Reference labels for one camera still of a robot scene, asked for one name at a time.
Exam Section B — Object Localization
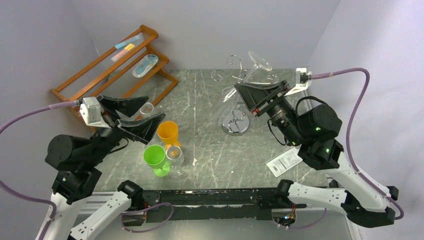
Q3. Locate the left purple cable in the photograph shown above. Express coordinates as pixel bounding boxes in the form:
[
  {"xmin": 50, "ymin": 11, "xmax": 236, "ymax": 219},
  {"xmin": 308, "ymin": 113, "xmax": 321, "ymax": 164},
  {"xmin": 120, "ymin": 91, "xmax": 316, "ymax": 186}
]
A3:
[{"xmin": 0, "ymin": 100, "xmax": 80, "ymax": 240}]

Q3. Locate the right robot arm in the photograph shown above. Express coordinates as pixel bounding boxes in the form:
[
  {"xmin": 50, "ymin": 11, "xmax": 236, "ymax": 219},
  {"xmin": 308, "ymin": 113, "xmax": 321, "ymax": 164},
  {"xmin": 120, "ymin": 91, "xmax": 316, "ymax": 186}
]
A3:
[{"xmin": 234, "ymin": 81, "xmax": 399, "ymax": 228}]

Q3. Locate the chrome wine glass rack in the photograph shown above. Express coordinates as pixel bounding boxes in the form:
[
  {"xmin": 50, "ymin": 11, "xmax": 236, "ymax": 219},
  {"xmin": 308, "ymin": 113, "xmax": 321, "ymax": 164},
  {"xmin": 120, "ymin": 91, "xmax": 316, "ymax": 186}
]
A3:
[{"xmin": 207, "ymin": 63, "xmax": 279, "ymax": 136}]

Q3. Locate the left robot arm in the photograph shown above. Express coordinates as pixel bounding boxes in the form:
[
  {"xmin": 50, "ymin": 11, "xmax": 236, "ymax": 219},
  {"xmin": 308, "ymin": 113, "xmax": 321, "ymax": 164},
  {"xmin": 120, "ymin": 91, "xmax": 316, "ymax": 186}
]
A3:
[{"xmin": 37, "ymin": 95, "xmax": 166, "ymax": 240}]

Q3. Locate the white paper label card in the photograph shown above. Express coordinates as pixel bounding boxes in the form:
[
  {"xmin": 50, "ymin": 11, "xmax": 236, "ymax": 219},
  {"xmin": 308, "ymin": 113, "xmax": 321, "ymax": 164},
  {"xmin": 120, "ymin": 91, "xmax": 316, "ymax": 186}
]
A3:
[{"xmin": 266, "ymin": 147, "xmax": 303, "ymax": 177}]

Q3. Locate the purple cable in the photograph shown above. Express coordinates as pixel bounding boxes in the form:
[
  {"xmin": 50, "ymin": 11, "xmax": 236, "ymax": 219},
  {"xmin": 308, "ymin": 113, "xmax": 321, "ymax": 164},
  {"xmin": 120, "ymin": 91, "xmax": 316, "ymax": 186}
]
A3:
[
  {"xmin": 311, "ymin": 67, "xmax": 405, "ymax": 221},
  {"xmin": 0, "ymin": 100, "xmax": 80, "ymax": 240}
]

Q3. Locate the blue toothbrush package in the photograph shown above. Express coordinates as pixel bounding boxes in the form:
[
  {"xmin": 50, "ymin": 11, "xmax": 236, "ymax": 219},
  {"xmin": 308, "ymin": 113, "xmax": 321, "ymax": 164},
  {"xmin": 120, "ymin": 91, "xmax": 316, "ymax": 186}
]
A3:
[{"xmin": 131, "ymin": 54, "xmax": 159, "ymax": 78}]

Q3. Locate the wooden shelf rack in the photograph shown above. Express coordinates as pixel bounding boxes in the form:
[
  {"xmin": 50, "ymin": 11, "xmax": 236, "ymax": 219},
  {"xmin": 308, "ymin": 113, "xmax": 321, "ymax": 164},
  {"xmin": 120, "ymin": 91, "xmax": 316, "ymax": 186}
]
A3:
[{"xmin": 50, "ymin": 25, "xmax": 179, "ymax": 106}]

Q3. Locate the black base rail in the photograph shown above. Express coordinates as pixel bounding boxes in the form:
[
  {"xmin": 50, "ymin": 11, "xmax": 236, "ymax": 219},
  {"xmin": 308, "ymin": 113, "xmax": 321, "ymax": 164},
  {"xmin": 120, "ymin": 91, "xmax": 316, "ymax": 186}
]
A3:
[{"xmin": 109, "ymin": 188, "xmax": 307, "ymax": 223}]

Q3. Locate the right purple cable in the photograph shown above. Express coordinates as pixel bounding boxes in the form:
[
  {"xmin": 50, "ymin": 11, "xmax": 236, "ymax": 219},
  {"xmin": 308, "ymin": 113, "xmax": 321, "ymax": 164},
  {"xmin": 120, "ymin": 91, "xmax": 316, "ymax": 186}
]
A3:
[{"xmin": 311, "ymin": 67, "xmax": 405, "ymax": 221}]

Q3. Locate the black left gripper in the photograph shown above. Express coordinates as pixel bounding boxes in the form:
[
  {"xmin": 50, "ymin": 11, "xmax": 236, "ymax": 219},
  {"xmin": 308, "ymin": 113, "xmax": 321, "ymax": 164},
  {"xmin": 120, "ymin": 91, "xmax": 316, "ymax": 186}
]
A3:
[{"xmin": 86, "ymin": 93, "xmax": 167, "ymax": 165}]

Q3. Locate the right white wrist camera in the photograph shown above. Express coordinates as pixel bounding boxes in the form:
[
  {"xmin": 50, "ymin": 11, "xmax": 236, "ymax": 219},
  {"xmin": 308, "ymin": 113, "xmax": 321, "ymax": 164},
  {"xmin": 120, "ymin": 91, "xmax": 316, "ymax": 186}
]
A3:
[{"xmin": 284, "ymin": 67, "xmax": 312, "ymax": 97}]

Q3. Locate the small clear glass cup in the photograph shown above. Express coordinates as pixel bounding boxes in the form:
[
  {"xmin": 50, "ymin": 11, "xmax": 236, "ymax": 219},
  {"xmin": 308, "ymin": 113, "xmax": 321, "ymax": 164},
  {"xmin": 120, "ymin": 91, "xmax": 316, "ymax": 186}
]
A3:
[{"xmin": 139, "ymin": 102, "xmax": 155, "ymax": 119}]

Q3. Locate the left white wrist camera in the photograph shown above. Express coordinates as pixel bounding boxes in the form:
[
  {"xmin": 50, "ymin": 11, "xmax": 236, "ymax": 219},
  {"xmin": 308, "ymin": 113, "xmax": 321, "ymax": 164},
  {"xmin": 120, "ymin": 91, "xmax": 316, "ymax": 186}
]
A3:
[{"xmin": 79, "ymin": 96, "xmax": 111, "ymax": 129}]

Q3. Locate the green plastic wine glass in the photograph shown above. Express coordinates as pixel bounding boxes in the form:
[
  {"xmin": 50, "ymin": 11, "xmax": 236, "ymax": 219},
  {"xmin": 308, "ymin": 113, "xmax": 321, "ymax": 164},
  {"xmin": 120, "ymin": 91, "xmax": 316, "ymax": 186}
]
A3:
[{"xmin": 143, "ymin": 144, "xmax": 171, "ymax": 177}]

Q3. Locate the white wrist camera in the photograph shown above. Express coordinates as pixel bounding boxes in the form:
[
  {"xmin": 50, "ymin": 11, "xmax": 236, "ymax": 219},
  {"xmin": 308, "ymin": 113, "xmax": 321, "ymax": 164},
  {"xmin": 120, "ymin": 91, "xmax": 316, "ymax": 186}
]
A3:
[
  {"xmin": 79, "ymin": 96, "xmax": 111, "ymax": 129},
  {"xmin": 284, "ymin": 67, "xmax": 312, "ymax": 97}
]

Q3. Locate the clear wine glass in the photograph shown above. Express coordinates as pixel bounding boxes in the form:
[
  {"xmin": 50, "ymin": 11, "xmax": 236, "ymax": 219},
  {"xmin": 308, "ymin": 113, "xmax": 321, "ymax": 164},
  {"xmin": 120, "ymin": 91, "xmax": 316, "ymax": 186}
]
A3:
[
  {"xmin": 166, "ymin": 145, "xmax": 185, "ymax": 176},
  {"xmin": 236, "ymin": 50, "xmax": 274, "ymax": 84}
]

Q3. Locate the orange plastic wine glass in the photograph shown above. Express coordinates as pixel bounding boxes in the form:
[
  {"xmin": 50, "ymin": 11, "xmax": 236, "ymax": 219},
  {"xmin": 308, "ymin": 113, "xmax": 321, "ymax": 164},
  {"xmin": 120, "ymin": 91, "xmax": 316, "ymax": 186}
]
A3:
[{"xmin": 156, "ymin": 121, "xmax": 181, "ymax": 150}]

